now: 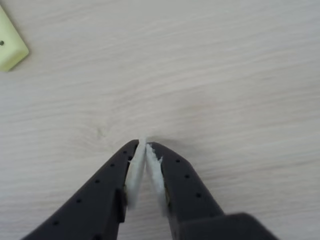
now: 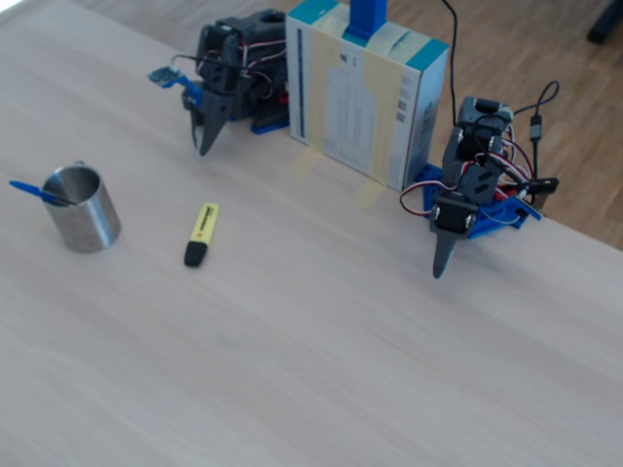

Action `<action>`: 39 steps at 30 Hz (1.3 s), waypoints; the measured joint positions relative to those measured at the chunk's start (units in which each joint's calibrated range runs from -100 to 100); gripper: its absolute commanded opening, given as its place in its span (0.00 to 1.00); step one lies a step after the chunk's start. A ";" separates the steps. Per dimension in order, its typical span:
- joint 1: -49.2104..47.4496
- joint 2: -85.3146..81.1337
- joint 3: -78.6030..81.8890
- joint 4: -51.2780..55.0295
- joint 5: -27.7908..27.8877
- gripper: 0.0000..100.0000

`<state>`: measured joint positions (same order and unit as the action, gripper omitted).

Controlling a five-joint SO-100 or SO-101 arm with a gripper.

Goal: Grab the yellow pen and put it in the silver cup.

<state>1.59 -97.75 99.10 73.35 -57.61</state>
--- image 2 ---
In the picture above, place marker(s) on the yellow highlighter black cap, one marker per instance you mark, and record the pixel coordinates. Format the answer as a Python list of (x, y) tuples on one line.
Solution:
[(204, 224)]

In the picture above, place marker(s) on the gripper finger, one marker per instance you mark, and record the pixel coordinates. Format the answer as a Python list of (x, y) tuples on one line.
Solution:
[(444, 255), (210, 130), (189, 103)]

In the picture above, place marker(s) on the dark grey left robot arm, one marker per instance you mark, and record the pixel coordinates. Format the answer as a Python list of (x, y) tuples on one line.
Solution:
[(479, 126)]

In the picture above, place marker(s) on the white teal cardboard box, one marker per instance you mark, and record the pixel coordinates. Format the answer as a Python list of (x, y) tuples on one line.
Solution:
[(426, 87)]

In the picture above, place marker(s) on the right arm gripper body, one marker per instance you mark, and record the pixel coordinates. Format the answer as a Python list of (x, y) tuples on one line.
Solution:
[(215, 111)]

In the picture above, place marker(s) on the wrist camera board blue mount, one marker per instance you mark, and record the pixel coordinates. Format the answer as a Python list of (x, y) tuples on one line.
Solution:
[(163, 75)]

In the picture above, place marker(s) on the blue capped ballpoint pen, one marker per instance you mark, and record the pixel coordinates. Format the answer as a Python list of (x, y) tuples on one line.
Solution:
[(24, 188)]

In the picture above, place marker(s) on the blue camera stand post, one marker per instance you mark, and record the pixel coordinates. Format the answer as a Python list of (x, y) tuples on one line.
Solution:
[(365, 14)]

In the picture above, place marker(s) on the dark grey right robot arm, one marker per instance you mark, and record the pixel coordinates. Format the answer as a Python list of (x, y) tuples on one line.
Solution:
[(258, 34)]

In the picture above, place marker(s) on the black furniture foot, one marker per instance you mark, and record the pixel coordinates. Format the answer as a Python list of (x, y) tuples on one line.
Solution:
[(608, 24)]

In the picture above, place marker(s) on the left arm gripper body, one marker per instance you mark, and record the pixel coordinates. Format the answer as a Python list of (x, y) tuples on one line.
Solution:
[(453, 218)]

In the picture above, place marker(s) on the silver metal cup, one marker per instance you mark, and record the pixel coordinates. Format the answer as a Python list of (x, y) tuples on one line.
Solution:
[(87, 219)]

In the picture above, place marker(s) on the blue right arm base plate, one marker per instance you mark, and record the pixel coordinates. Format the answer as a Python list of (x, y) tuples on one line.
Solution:
[(267, 127)]

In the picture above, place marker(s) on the yellow masking tape strip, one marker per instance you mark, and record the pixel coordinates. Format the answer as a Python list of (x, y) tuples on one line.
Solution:
[(384, 121), (318, 87)]

